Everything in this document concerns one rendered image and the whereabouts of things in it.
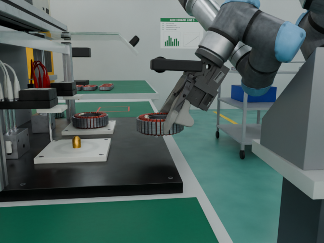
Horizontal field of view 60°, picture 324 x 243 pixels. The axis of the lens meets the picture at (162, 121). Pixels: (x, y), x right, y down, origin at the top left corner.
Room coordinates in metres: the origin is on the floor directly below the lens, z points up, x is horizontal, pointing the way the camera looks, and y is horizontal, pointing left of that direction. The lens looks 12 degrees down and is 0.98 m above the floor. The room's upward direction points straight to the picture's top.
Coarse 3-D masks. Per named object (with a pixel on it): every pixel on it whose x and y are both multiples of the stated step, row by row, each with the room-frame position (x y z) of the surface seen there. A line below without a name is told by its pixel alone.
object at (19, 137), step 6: (12, 132) 0.62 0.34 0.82; (18, 132) 0.62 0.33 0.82; (24, 132) 0.64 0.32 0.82; (6, 138) 0.59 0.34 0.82; (12, 138) 0.59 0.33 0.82; (18, 138) 0.60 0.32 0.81; (24, 138) 0.64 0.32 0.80; (12, 144) 0.59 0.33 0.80; (18, 144) 0.60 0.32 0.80; (24, 144) 0.63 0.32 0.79; (12, 150) 0.59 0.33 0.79; (18, 150) 0.60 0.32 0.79; (24, 150) 0.63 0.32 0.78; (6, 156) 0.59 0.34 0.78; (12, 156) 0.59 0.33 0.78; (18, 156) 0.59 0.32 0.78
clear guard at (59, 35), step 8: (24, 32) 0.81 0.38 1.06; (32, 32) 0.81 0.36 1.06; (40, 32) 0.81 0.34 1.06; (48, 32) 0.81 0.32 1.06; (56, 32) 0.82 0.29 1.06; (64, 32) 0.82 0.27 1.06; (72, 32) 0.82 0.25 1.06; (80, 32) 0.82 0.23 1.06; (88, 32) 0.83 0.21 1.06; (96, 32) 0.83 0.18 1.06; (104, 32) 0.83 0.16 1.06; (112, 32) 0.83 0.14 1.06; (112, 40) 1.07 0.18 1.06; (120, 40) 1.07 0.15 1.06
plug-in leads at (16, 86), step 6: (0, 60) 0.60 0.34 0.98; (0, 66) 0.63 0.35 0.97; (6, 72) 0.60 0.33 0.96; (6, 78) 0.60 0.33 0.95; (0, 84) 0.61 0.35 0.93; (6, 84) 0.60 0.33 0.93; (18, 84) 0.64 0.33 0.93; (0, 90) 0.61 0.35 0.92; (6, 90) 0.63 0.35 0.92; (18, 90) 0.63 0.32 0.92; (0, 96) 0.61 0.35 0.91; (6, 96) 0.63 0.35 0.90; (12, 96) 0.60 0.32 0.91; (18, 96) 0.62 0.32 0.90
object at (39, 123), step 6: (36, 114) 0.85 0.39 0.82; (42, 114) 0.84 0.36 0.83; (36, 120) 0.83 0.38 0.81; (42, 120) 0.83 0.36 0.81; (54, 120) 0.90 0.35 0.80; (36, 126) 0.83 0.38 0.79; (42, 126) 0.83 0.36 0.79; (54, 126) 0.90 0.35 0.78; (36, 132) 0.83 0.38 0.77; (42, 132) 0.83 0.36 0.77; (48, 132) 0.83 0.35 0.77
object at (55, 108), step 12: (24, 96) 0.60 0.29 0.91; (36, 96) 0.60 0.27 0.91; (48, 96) 0.61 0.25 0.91; (0, 108) 0.59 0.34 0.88; (12, 108) 0.59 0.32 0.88; (24, 108) 0.60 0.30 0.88; (36, 108) 0.60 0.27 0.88; (48, 108) 0.60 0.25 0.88; (60, 108) 0.61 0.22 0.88; (12, 120) 0.64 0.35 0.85
